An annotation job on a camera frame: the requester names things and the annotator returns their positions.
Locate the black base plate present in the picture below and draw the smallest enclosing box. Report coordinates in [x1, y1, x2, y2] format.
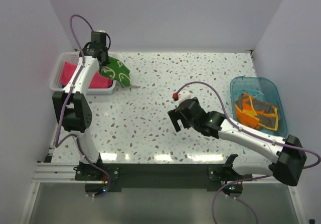
[74, 163, 251, 193]

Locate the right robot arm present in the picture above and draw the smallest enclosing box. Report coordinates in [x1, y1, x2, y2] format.
[168, 97, 307, 186]

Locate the yellow green patterned towel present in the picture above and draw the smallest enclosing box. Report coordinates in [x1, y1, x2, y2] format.
[99, 56, 140, 88]

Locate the aluminium rail frame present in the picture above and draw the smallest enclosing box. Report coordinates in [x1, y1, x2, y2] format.
[20, 153, 311, 223]

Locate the orange grey patterned towel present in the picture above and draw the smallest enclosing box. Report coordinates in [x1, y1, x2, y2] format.
[234, 93, 279, 131]

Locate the pink towel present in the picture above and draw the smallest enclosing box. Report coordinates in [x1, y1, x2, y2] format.
[61, 62, 113, 89]

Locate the teal plastic tub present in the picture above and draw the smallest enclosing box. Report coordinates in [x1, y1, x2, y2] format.
[230, 76, 287, 137]

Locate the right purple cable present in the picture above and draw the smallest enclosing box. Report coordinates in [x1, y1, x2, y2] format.
[173, 81, 321, 224]

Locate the white plastic basket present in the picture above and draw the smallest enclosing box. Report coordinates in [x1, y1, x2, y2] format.
[50, 52, 116, 95]

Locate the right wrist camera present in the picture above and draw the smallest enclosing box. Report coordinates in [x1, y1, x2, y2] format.
[173, 90, 191, 104]

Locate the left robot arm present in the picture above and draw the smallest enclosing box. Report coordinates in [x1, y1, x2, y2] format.
[52, 31, 110, 183]

